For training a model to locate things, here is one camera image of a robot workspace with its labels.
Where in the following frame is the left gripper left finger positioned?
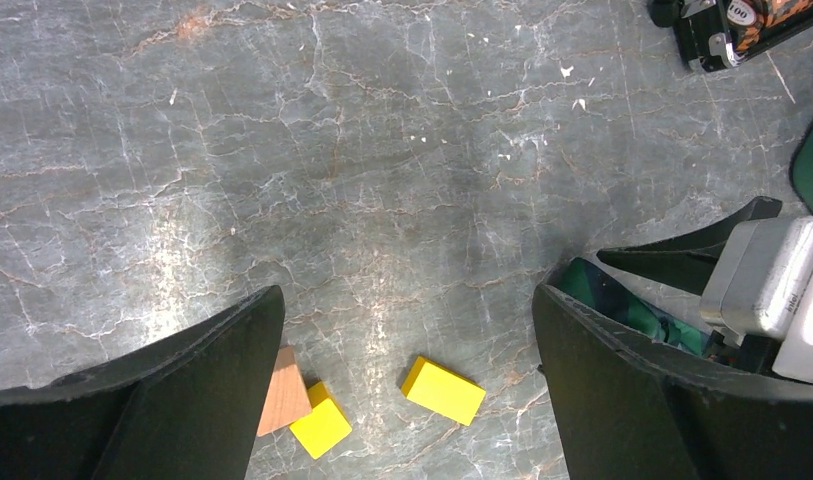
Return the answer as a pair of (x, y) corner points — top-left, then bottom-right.
(0, 286), (285, 479)

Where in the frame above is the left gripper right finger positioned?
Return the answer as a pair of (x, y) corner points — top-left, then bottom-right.
(532, 284), (813, 479)

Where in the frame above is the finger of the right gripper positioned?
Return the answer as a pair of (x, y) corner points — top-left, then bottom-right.
(596, 196), (783, 296)

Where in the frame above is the green navy striped tie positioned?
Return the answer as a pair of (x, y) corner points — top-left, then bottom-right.
(555, 257), (710, 357)

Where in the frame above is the brown wooden block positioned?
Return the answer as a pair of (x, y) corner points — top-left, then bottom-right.
(256, 346), (312, 437)

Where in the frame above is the small yellow cube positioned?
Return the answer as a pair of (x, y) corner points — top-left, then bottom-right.
(289, 381), (352, 459)

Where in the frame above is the yellow rectangular block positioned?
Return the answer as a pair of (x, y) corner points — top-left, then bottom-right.
(400, 356), (486, 426)

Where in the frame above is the black open carrying case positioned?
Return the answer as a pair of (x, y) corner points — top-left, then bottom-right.
(647, 0), (813, 72)

